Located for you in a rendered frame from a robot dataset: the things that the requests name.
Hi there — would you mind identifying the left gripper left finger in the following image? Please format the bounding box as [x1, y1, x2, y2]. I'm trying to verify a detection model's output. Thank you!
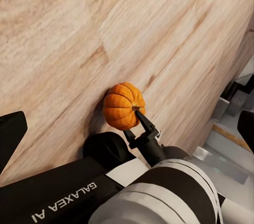
[0, 111, 28, 174]

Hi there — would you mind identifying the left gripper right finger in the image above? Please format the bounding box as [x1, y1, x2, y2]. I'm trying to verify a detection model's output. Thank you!
[237, 110, 254, 153]

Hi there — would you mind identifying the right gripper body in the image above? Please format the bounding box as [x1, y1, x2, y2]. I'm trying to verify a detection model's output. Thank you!
[129, 128, 164, 164]

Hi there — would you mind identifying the pumpkin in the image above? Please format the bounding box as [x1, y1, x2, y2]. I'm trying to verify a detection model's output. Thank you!
[102, 83, 146, 131]

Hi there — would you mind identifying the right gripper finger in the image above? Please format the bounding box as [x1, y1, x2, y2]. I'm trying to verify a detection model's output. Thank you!
[135, 110, 156, 134]
[123, 130, 136, 144]

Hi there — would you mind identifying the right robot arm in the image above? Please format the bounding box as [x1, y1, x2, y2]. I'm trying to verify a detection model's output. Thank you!
[123, 110, 254, 224]

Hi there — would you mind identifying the cauldron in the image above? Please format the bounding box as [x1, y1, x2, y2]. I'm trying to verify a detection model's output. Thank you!
[159, 144, 191, 161]

